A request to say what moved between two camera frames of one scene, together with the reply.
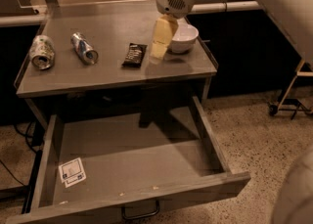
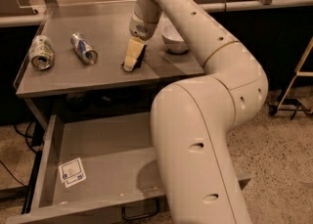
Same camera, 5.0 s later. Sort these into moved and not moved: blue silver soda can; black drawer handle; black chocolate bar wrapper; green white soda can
Moved: black chocolate bar wrapper
Not moved: green white soda can; blue silver soda can; black drawer handle
